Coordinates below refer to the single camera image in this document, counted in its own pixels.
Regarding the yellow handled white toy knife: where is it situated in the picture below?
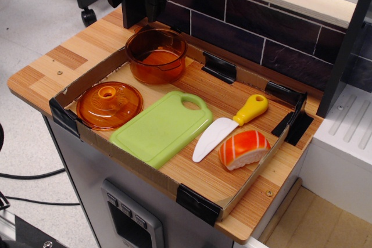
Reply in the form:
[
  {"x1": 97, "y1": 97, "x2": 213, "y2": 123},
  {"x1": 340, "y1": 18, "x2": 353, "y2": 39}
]
[{"x1": 192, "y1": 94, "x2": 269, "y2": 163}]

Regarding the green plastic cutting board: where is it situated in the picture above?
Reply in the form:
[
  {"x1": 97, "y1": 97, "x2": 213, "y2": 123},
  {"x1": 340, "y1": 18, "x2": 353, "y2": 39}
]
[{"x1": 110, "y1": 91, "x2": 213, "y2": 169}]

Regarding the cardboard fence with black tape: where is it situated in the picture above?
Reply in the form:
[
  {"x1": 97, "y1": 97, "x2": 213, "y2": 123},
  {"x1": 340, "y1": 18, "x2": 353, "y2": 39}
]
[{"x1": 49, "y1": 49, "x2": 320, "y2": 232}]

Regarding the black office chair base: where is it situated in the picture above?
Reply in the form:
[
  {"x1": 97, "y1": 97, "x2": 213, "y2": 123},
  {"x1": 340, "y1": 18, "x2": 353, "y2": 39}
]
[{"x1": 77, "y1": 0, "x2": 98, "y2": 27}]

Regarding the orange transparent toy pot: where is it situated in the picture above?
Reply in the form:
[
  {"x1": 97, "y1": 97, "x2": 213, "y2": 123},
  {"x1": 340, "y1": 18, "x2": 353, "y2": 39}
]
[{"x1": 125, "y1": 26, "x2": 188, "y2": 85}]

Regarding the orange transparent pot lid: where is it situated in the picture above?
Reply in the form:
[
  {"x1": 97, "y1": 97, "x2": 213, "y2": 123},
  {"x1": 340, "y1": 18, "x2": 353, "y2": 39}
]
[{"x1": 76, "y1": 81, "x2": 143, "y2": 131}]

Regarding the salmon nigiri sushi toy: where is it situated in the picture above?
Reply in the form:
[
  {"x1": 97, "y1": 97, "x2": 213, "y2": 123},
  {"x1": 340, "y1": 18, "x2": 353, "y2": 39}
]
[{"x1": 219, "y1": 130, "x2": 271, "y2": 171}]

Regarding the grey toy oven front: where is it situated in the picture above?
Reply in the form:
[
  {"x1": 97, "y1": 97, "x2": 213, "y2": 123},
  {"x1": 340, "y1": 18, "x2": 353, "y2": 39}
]
[{"x1": 101, "y1": 179, "x2": 165, "y2": 247}]

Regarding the white toy sink unit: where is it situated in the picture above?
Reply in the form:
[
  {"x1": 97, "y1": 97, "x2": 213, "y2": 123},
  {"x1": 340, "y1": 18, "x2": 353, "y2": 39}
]
[{"x1": 300, "y1": 85, "x2": 371, "y2": 222}]

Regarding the black vertical post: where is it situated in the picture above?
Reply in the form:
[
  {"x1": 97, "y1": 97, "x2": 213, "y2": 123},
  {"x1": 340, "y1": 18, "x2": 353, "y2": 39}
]
[{"x1": 316, "y1": 0, "x2": 371, "y2": 118}]

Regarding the black floor cable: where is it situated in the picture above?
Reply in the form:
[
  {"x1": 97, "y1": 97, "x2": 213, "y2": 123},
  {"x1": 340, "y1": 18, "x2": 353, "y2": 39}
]
[{"x1": 0, "y1": 167, "x2": 80, "y2": 206}]

